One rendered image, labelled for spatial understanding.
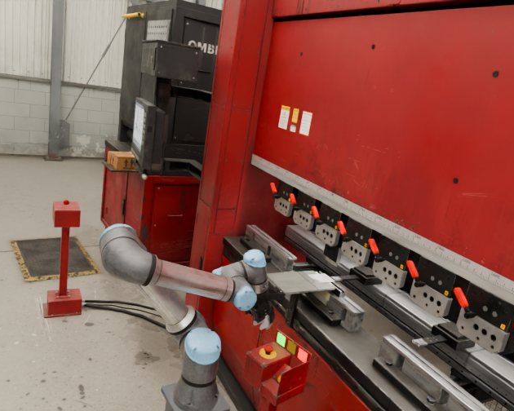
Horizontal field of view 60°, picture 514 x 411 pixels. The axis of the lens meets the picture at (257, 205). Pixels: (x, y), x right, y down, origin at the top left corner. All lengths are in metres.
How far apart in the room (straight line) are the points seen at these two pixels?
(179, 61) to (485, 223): 1.79
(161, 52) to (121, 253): 1.50
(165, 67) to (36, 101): 5.82
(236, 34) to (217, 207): 0.98
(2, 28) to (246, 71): 5.99
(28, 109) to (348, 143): 6.88
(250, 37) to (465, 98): 1.37
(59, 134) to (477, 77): 7.34
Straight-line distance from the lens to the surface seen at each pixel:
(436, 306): 1.61
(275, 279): 1.99
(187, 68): 2.61
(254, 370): 1.87
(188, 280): 1.35
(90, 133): 8.48
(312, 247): 2.57
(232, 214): 2.72
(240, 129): 2.60
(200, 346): 1.48
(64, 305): 3.51
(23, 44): 8.19
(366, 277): 2.17
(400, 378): 1.75
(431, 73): 1.67
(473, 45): 1.59
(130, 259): 1.30
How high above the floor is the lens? 1.82
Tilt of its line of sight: 16 degrees down
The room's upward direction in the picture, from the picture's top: 9 degrees clockwise
